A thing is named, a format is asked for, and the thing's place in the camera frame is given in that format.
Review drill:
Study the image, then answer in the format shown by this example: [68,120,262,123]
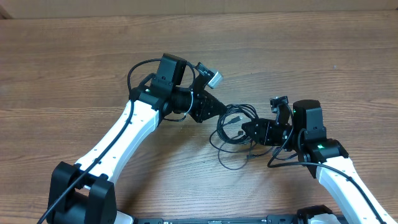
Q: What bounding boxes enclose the black USB cable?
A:
[208,103,276,171]

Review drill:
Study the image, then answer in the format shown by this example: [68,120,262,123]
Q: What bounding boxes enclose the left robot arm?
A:
[39,54,226,224]

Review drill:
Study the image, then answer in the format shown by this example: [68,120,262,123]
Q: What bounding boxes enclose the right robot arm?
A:
[241,97,395,223]

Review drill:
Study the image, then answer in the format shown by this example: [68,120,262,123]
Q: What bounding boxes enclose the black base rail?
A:
[124,205,346,224]

